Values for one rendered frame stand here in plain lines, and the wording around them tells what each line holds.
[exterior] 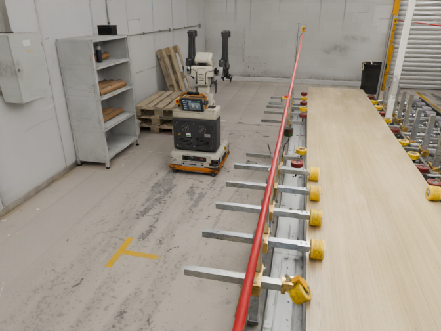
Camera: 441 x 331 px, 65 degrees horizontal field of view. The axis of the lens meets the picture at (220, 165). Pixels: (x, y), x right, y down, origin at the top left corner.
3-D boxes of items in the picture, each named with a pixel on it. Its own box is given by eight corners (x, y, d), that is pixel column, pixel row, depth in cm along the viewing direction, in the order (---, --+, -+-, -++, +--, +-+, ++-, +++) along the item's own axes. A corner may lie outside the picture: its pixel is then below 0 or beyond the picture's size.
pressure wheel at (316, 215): (311, 208, 165) (310, 208, 172) (310, 225, 164) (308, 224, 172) (324, 209, 163) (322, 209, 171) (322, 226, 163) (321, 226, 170)
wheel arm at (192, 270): (184, 275, 132) (184, 268, 131) (186, 270, 135) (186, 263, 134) (281, 291, 125) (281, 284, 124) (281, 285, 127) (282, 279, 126)
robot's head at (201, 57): (210, 62, 412) (212, 51, 416) (193, 61, 416) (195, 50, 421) (212, 69, 425) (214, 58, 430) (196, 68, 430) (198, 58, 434)
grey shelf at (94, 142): (77, 165, 451) (54, 39, 388) (112, 142, 531) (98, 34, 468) (108, 169, 442) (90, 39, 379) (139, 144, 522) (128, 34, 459)
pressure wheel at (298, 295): (299, 310, 123) (286, 294, 121) (299, 293, 130) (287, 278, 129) (314, 304, 120) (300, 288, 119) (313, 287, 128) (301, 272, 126)
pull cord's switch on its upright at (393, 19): (375, 107, 452) (392, 14, 407) (373, 104, 465) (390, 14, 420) (382, 108, 450) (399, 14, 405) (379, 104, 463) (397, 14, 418)
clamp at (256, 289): (243, 294, 125) (244, 284, 123) (249, 269, 137) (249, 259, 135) (260, 297, 123) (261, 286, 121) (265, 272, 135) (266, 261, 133)
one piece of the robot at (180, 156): (210, 163, 412) (210, 157, 409) (178, 160, 422) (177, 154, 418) (211, 163, 415) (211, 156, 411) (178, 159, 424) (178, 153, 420)
